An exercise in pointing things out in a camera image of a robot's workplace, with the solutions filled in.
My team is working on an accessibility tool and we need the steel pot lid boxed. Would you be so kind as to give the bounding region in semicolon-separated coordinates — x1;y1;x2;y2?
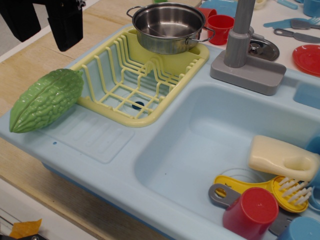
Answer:
248;38;280;62

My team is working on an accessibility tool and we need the grey toy spatula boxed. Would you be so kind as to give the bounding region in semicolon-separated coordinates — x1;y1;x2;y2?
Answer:
290;19;320;30

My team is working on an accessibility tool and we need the grey toy faucet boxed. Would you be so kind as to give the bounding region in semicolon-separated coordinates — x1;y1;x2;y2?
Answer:
210;0;287;96

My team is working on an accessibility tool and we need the blue cup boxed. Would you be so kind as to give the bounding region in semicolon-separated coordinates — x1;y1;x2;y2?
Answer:
277;216;320;240
303;0;320;17

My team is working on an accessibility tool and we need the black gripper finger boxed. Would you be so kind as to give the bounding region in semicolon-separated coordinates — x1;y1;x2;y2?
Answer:
41;0;84;52
0;0;41;42

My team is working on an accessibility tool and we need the red cup near faucet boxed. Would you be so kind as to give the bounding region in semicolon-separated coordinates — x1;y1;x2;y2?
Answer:
207;14;235;46

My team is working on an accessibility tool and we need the cream toy soap bottle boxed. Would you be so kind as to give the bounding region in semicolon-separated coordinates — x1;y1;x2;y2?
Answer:
248;135;320;182

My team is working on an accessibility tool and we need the steel pot with handles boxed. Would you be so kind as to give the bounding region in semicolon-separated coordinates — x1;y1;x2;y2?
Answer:
126;2;216;55

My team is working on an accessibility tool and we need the green toy bitter squash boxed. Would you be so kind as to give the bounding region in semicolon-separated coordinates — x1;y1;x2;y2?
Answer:
9;68;84;133

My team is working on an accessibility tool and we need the red cup in sink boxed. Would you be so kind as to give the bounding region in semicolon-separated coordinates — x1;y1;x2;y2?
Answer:
222;187;279;240

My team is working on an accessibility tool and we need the grey utensil in sink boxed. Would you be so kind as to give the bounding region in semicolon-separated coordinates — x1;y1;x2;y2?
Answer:
208;183;299;237

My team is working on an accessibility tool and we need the light blue toy sink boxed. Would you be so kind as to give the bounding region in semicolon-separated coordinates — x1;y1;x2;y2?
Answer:
0;36;320;240

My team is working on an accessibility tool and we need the orange tape piece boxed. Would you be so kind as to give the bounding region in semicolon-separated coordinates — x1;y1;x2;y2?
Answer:
9;219;42;239

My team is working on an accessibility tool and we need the blue plate top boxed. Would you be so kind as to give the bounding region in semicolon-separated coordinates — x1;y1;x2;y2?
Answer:
200;0;238;18

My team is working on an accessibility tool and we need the yellow plastic dish rack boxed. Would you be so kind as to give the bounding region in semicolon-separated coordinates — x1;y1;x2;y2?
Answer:
69;26;210;128

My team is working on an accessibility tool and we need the blue toy knife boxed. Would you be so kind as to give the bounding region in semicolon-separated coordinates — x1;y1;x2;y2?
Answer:
263;17;302;29

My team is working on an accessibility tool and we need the blue cup top right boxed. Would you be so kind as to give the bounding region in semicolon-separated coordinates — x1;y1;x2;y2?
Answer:
303;0;320;17

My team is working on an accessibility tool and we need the grey toy knife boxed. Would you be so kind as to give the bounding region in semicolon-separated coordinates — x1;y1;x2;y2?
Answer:
273;28;320;44

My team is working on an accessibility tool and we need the blue cup bottom right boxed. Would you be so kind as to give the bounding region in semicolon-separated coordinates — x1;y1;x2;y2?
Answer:
277;216;320;240

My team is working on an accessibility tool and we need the yellow dish brush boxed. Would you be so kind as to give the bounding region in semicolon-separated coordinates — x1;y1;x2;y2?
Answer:
213;175;312;213

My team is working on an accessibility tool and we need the red cup behind pot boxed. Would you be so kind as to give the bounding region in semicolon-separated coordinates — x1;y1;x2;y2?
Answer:
196;7;217;27

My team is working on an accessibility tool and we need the red plate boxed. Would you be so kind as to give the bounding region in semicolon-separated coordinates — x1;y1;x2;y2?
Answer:
292;44;320;77

